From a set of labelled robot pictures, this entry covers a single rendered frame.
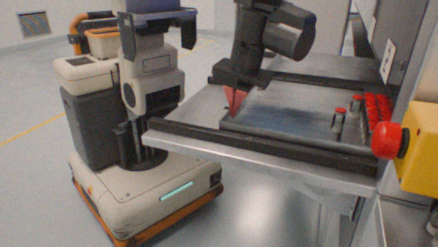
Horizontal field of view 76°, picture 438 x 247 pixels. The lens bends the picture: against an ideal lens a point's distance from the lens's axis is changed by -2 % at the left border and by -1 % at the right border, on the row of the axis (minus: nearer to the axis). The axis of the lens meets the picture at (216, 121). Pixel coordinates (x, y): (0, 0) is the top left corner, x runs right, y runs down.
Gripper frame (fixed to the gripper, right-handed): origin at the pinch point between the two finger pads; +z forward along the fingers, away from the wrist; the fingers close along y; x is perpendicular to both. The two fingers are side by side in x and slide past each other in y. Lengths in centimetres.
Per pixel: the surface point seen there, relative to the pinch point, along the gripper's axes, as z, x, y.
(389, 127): -14.8, -18.3, 20.1
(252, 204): 92, 69, 6
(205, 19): 115, 543, -234
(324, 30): -3, 90, 11
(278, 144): -1.2, -7.5, 10.3
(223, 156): 2.6, -10.8, 2.4
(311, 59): 1, 54, 10
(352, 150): -3.9, -5.8, 21.2
